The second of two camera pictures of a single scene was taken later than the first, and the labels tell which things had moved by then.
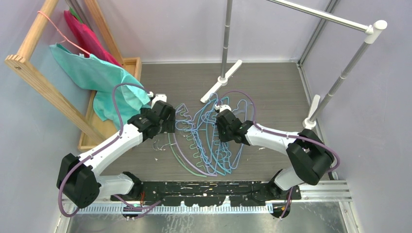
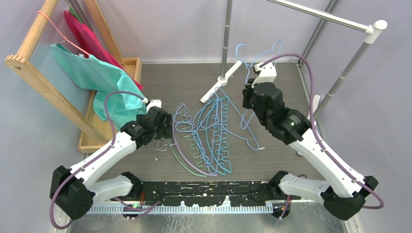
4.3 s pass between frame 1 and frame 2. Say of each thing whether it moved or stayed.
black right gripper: moved
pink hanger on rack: stayed
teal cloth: stayed
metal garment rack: stayed
